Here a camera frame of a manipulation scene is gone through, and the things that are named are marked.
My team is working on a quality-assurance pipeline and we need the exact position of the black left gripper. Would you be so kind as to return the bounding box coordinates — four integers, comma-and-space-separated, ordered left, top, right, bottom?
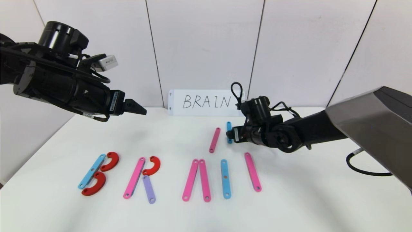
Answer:
72, 73, 147, 119

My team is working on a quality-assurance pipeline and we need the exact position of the small red C piece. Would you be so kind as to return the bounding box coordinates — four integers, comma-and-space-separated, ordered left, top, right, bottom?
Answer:
142, 156, 161, 176

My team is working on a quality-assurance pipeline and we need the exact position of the long pink bar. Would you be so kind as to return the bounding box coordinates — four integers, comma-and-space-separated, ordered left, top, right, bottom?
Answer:
123, 157, 146, 199
199, 159, 211, 203
182, 159, 199, 202

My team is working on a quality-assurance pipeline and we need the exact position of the dark pink bar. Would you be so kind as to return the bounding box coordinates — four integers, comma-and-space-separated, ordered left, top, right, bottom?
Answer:
209, 127, 221, 153

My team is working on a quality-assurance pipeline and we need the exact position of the short purple bar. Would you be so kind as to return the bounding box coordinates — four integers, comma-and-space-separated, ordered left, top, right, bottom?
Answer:
142, 175, 156, 204

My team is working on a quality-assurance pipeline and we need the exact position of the short pink bar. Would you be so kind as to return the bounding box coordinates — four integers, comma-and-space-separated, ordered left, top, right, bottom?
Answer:
244, 152, 262, 192

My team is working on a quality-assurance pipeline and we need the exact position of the white BRAIN sign card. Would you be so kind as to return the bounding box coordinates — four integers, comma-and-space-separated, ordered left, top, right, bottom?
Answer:
168, 89, 246, 116

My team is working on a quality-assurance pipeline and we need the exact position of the large red C piece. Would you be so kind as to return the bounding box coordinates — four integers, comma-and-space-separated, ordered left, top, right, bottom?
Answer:
81, 171, 107, 197
100, 151, 119, 172

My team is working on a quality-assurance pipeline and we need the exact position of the long light blue bar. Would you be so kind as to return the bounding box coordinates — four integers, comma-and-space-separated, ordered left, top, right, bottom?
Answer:
78, 154, 107, 190

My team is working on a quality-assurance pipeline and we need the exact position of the blue bar with orange underside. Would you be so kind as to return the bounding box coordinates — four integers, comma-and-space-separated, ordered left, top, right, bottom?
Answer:
220, 159, 231, 199

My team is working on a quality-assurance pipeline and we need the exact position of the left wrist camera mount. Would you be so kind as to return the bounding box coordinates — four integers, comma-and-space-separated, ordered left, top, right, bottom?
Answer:
92, 55, 118, 73

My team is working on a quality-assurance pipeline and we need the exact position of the black right arm cable loop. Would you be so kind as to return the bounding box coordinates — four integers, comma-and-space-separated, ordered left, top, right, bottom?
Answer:
231, 82, 244, 107

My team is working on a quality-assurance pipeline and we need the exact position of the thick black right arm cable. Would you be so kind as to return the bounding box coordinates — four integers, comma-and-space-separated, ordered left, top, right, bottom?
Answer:
346, 149, 394, 177

